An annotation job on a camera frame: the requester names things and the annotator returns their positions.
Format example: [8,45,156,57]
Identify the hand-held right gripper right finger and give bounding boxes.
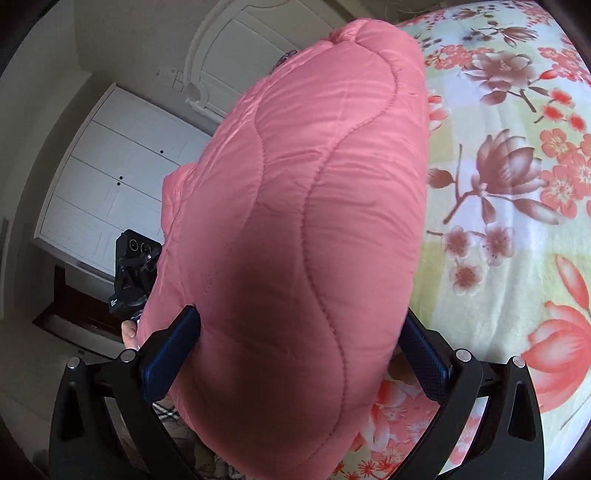
[385,310,544,480]

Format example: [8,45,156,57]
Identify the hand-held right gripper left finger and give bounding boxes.
[48,305,218,480]

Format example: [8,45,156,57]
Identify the pink quilted jacket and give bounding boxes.
[137,18,433,480]

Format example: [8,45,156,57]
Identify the person's left hand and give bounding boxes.
[120,319,140,352]

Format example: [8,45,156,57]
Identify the white wardrobe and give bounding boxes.
[34,83,214,283]

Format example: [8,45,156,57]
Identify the floral bed sheet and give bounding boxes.
[344,0,591,480]

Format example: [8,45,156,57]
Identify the white door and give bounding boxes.
[184,0,376,124]

